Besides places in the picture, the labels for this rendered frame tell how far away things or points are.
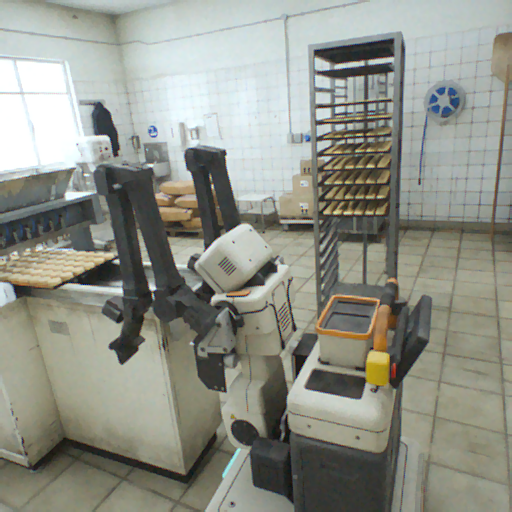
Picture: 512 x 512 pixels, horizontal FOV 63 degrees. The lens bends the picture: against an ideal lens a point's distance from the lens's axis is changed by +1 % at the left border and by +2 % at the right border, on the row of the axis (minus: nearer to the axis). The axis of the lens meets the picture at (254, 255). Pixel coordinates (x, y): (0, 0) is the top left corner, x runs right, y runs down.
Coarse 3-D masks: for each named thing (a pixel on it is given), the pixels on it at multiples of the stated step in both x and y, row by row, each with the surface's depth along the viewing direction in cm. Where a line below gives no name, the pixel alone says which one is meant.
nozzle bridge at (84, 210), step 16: (80, 192) 214; (96, 192) 210; (32, 208) 180; (48, 208) 185; (64, 208) 203; (80, 208) 212; (96, 208) 211; (0, 224) 174; (16, 224) 181; (32, 224) 187; (80, 224) 206; (96, 224) 212; (32, 240) 183; (80, 240) 222; (0, 256) 170
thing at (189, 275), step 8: (112, 264) 192; (144, 264) 184; (176, 264) 180; (104, 272) 196; (112, 272) 194; (120, 272) 192; (152, 272) 184; (184, 272) 177; (192, 272) 175; (192, 280) 176; (200, 280) 175
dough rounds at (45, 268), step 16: (16, 256) 206; (32, 256) 203; (48, 256) 200; (64, 256) 198; (80, 256) 199; (96, 256) 195; (112, 256) 194; (0, 272) 183; (16, 272) 182; (32, 272) 179; (48, 272) 177; (64, 272) 179; (80, 272) 177
